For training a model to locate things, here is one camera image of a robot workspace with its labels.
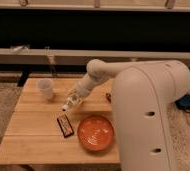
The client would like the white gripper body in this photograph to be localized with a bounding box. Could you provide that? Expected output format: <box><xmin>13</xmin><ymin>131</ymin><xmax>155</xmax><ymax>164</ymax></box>
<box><xmin>73</xmin><ymin>80</ymin><xmax>91</xmax><ymax>98</ymax></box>

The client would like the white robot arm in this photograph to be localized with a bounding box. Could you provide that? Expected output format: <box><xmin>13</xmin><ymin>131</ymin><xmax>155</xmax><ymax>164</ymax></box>
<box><xmin>75</xmin><ymin>60</ymin><xmax>190</xmax><ymax>171</ymax></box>

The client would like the wooden rail shelf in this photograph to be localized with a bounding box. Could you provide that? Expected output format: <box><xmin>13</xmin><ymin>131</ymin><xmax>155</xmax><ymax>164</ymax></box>
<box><xmin>0</xmin><ymin>47</ymin><xmax>190</xmax><ymax>65</ymax></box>

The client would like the orange bowl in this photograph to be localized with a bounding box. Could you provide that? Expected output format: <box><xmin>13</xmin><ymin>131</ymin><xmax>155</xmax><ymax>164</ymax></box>
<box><xmin>77</xmin><ymin>115</ymin><xmax>114</xmax><ymax>152</ymax></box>

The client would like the translucent white plastic cup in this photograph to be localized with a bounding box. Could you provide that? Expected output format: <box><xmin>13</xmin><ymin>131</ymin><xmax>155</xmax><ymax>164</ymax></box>
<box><xmin>36</xmin><ymin>78</ymin><xmax>54</xmax><ymax>100</ymax></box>

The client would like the dark chocolate bar wrapper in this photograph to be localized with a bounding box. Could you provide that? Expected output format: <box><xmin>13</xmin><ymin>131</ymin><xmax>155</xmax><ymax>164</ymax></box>
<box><xmin>57</xmin><ymin>115</ymin><xmax>74</xmax><ymax>138</ymax></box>

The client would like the blue box on floor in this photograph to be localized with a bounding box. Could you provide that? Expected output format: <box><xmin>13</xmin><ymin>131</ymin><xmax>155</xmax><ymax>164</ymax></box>
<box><xmin>175</xmin><ymin>94</ymin><xmax>190</xmax><ymax>110</ymax></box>

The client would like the wooden table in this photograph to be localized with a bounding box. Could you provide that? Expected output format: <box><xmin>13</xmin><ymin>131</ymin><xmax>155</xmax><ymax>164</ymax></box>
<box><xmin>0</xmin><ymin>78</ymin><xmax>119</xmax><ymax>165</ymax></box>

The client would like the white lotion bottle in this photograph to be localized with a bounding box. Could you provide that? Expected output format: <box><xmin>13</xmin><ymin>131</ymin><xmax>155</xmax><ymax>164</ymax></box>
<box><xmin>62</xmin><ymin>94</ymin><xmax>81</xmax><ymax>111</ymax></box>

